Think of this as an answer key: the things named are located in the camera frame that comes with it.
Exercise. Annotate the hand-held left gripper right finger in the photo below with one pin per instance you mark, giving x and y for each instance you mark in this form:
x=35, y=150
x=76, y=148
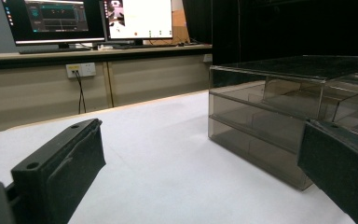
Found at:
x=338, y=168

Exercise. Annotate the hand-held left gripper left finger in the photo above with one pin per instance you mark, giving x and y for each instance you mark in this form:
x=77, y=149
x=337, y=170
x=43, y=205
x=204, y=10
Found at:
x=59, y=174

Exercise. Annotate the smoked clear acrylic drawer box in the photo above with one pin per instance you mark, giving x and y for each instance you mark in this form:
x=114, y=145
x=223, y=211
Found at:
x=261, y=124

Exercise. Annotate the long wooden desk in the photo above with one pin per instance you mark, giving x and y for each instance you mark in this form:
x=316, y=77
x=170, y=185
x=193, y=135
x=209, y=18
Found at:
x=93, y=77

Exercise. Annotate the white table cover sheet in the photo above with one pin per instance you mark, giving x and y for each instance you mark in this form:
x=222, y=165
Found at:
x=167, y=161

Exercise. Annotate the black keyboard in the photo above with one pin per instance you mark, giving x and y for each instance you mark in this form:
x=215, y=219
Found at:
x=54, y=49

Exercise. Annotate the black curtain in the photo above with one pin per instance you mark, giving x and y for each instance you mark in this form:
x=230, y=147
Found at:
x=279, y=28

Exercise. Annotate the dark-screen computer monitor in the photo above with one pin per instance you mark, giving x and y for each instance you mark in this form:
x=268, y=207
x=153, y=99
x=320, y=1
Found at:
x=54, y=20

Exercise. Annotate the white-screen computer monitor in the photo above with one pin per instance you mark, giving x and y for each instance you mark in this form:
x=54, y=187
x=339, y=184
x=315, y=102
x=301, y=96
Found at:
x=140, y=18

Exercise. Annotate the white wall power socket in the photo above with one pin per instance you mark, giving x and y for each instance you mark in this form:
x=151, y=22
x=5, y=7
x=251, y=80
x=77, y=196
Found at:
x=80, y=70

